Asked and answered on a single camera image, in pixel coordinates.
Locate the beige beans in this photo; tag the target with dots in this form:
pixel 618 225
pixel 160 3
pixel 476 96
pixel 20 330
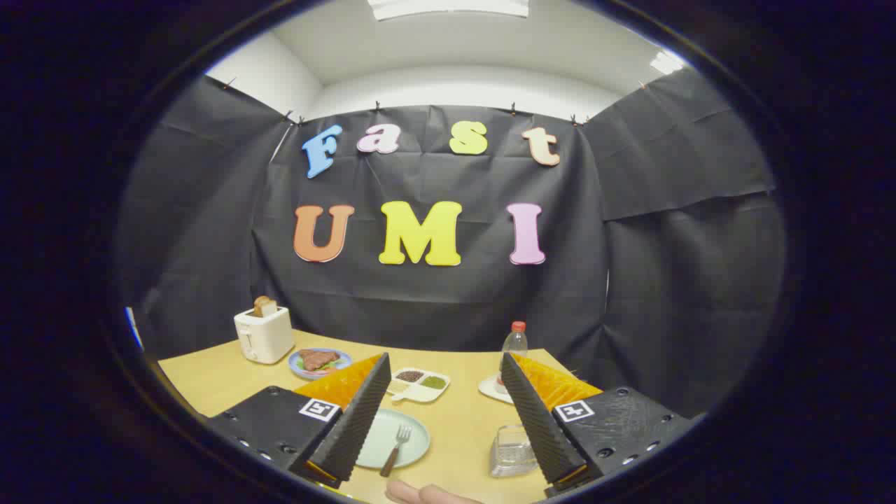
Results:
pixel 397 386

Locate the large ceiling light panel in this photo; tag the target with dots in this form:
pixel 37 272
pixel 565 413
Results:
pixel 448 7

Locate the cooked meat slices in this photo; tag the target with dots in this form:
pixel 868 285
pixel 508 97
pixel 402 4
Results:
pixel 318 360

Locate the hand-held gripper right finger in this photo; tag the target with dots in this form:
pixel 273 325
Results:
pixel 535 423

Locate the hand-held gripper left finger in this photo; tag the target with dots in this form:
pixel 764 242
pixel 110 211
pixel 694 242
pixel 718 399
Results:
pixel 353 423

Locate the pale green plate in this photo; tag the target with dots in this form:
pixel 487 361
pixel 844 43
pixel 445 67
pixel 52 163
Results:
pixel 381 434

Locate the small ceiling light panel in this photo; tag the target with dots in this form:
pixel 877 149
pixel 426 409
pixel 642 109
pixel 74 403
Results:
pixel 666 63

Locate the black backdrop cloth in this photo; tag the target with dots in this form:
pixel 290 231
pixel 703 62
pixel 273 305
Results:
pixel 455 301

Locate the green mung beans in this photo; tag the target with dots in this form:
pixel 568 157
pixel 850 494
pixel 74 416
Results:
pixel 434 382

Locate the clear red-capped water bottle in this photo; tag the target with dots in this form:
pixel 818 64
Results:
pixel 516 343

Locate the toasted bread slice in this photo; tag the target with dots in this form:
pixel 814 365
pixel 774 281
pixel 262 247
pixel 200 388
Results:
pixel 264 306

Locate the white square coaster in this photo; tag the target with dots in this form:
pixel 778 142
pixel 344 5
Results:
pixel 490 388

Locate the small blue plate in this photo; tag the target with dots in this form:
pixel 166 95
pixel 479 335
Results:
pixel 308 374

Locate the white divided condiment tray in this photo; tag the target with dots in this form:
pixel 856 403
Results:
pixel 420 393

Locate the dark brown beans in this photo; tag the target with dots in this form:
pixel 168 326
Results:
pixel 410 376

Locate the white toaster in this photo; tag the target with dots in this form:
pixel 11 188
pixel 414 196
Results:
pixel 266 336

